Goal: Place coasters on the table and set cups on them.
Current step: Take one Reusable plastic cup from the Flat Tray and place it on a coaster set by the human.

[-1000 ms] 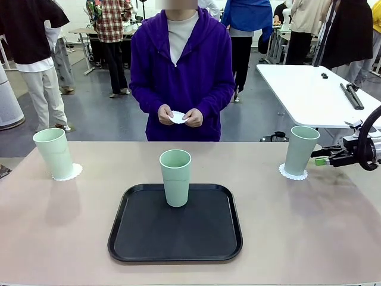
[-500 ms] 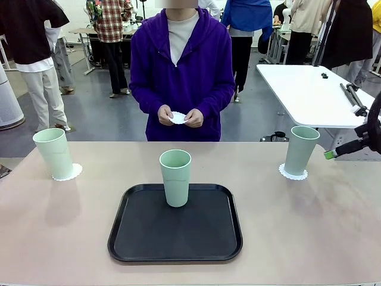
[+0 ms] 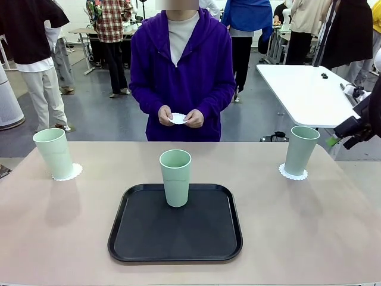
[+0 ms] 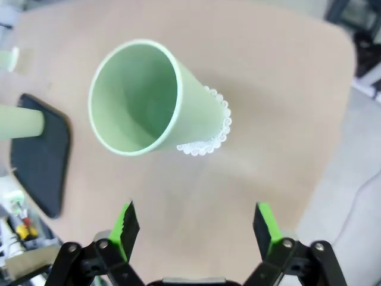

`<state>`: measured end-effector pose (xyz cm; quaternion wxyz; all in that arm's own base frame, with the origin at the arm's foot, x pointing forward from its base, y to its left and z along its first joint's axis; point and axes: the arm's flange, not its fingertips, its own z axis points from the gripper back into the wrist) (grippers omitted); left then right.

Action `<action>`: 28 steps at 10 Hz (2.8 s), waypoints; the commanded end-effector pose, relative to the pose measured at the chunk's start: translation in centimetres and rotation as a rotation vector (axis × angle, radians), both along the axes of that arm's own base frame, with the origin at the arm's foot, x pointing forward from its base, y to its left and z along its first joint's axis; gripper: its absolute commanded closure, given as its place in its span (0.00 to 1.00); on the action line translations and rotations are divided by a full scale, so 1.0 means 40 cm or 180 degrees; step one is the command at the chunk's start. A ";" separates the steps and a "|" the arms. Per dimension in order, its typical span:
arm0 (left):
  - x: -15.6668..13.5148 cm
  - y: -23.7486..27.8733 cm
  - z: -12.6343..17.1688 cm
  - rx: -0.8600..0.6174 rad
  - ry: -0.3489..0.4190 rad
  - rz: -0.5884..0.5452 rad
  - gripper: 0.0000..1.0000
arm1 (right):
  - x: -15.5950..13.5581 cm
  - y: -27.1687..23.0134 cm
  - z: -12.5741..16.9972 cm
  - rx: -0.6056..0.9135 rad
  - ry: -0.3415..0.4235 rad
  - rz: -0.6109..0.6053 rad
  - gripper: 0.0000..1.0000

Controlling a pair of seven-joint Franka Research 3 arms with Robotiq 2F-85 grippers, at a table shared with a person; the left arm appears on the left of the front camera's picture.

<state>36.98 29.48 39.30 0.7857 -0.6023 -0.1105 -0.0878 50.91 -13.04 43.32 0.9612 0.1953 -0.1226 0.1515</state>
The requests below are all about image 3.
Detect black kettle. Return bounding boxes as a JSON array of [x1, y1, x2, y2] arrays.
[[260, 130, 292, 142]]

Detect person in black coat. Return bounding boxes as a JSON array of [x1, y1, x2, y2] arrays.
[[323, 0, 374, 87]]

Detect white scalloped paper coaster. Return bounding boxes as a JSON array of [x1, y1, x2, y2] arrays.
[[51, 162, 83, 182], [278, 162, 309, 181], [167, 112, 189, 125]]

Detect person in yellow shirt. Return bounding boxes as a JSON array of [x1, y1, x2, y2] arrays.
[[370, 0, 381, 51]]

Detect person's left forearm purple sleeve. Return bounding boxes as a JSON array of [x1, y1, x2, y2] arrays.
[[199, 85, 236, 117]]

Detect person's right forearm purple sleeve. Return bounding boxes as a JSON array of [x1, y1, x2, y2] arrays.
[[129, 85, 164, 117]]

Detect white folding table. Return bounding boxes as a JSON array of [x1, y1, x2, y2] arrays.
[[255, 64, 373, 158]]

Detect person in grey trousers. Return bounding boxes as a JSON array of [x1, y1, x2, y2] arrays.
[[44, 20, 75, 95]]

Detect person in blue top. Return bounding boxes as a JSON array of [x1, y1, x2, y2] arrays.
[[221, 0, 274, 102]]

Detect person's left hand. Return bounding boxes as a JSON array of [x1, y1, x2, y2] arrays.
[[185, 109, 205, 129]]

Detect person black top white trousers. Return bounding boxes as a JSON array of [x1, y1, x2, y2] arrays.
[[0, 0, 71, 132]]

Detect black plastic tray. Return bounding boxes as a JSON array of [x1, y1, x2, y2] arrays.
[[107, 183, 243, 263]]

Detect pale green tall cup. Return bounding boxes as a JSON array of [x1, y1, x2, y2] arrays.
[[284, 125, 321, 176], [32, 128, 74, 180], [158, 149, 192, 208]]

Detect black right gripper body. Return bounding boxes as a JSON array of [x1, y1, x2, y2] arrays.
[[333, 116, 373, 141]]

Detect wooden desk with metal legs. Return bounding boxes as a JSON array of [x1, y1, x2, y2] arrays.
[[68, 27, 99, 75]]

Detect person in beige top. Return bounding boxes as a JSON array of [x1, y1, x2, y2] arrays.
[[285, 0, 331, 66]]

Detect small white background robot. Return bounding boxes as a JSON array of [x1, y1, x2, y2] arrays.
[[281, 0, 294, 32]]

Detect person in purple hoodie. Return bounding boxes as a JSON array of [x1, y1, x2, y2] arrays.
[[128, 0, 236, 142]]

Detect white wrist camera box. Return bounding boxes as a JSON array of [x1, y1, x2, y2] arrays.
[[343, 84, 372, 104]]

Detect person's right hand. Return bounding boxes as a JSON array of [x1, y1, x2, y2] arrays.
[[158, 105, 175, 126]]

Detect black camera stand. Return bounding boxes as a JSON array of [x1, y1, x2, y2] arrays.
[[311, 0, 340, 69]]

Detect person in plaid shirt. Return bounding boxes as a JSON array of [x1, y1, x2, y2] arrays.
[[86, 0, 133, 98]]

